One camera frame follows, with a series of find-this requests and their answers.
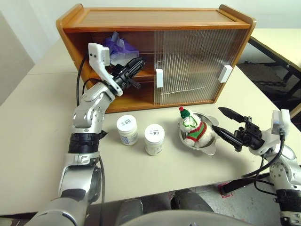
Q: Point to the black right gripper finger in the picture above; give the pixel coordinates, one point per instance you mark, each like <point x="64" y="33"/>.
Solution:
<point x="227" y="136"/>
<point x="231" y="115"/>

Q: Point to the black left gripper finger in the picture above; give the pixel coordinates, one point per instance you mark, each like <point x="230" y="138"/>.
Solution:
<point x="137" y="69"/>
<point x="135" y="62"/>

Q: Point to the pale grey curved robot torso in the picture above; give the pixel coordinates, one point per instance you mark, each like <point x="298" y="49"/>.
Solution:
<point x="188" y="219"/>

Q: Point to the beige table with black frame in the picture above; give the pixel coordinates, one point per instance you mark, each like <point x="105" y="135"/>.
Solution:
<point x="277" y="37"/>

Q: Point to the wooden cabinet with shelf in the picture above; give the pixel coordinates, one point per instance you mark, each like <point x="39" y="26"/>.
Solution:
<point x="141" y="17"/>

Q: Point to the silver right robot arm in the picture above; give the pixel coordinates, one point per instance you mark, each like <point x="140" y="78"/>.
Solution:
<point x="284" y="171"/>

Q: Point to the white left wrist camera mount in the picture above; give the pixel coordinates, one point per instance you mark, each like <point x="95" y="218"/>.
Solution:
<point x="96" y="55"/>

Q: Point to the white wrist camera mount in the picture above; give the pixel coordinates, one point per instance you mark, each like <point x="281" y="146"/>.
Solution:
<point x="278" y="122"/>
<point x="96" y="55"/>

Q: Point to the black table leg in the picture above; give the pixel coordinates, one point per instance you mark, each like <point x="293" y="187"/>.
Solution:
<point x="242" y="183"/>

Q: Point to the ribbed glass sliding door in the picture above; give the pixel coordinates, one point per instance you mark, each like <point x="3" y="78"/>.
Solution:
<point x="225" y="44"/>
<point x="178" y="70"/>

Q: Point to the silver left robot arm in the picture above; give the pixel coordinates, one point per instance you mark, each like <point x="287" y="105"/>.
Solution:
<point x="87" y="113"/>

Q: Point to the white plush toy green hat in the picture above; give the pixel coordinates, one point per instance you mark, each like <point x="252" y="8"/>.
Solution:
<point x="197" y="131"/>

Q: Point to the white bottle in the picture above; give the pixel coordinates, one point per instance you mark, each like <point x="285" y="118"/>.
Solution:
<point x="154" y="140"/>
<point x="127" y="130"/>

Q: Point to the dark grey rounded shape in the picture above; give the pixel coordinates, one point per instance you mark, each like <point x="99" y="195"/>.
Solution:
<point x="129" y="212"/>
<point x="190" y="201"/>

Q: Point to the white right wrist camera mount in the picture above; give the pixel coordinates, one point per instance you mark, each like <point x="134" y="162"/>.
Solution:
<point x="278" y="122"/>

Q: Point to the metal bowl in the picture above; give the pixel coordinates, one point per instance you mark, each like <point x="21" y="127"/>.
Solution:
<point x="207" y="150"/>

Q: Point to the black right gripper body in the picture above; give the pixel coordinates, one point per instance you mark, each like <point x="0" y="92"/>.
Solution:
<point x="251" y="137"/>

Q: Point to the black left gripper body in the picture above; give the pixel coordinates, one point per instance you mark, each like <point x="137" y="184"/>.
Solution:
<point x="122" y="76"/>

